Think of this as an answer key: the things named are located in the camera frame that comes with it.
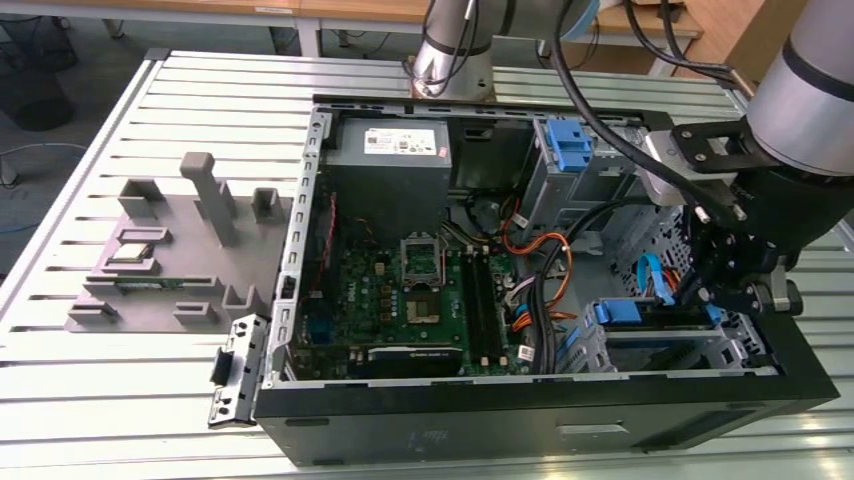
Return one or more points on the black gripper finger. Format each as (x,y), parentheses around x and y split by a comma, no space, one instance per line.
(737,297)
(701,270)

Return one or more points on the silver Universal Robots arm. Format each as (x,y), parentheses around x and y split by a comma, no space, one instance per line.
(454,65)

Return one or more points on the metal disk bay cage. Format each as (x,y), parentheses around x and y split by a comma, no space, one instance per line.
(590,345)

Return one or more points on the metal optical drive cage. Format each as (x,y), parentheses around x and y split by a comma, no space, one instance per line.
(560,195)

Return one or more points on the black RAM slot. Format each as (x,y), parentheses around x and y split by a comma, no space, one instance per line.
(483,305)
(492,305)
(475,305)

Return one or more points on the blue plastic drive latch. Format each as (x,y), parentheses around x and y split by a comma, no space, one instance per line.
(567,145)

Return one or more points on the wooden cabinet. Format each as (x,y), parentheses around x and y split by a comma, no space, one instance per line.
(734,30)

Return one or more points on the metal locking lever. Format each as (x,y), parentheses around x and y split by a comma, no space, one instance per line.
(443,260)

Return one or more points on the CPU socket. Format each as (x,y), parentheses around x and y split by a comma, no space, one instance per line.
(424,307)

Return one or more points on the black graphics card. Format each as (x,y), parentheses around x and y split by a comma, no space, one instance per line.
(414,360)

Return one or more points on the black open PC case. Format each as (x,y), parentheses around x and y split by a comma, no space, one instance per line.
(467,425)

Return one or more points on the grey power supply unit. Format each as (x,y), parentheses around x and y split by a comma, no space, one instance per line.
(394,195)

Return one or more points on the green motherboard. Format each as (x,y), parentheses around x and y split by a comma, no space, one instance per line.
(363,320)

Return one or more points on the grey parts rack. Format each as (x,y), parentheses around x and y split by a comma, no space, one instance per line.
(200,255)

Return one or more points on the wooden top desk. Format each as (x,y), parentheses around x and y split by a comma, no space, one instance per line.
(300,4)

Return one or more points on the green RAM stick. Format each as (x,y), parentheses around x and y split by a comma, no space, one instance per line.
(147,286)

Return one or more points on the silver CPU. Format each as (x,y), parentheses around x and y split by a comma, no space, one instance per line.
(131,255)

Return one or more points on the black bin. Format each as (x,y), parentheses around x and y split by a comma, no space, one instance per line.
(33,75)

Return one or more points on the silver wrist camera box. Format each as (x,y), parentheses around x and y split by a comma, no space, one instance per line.
(667,175)

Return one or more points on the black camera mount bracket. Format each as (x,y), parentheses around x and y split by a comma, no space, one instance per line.
(687,137)

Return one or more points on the metal expansion slot bracket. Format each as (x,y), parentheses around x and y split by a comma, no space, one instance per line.
(240,370)

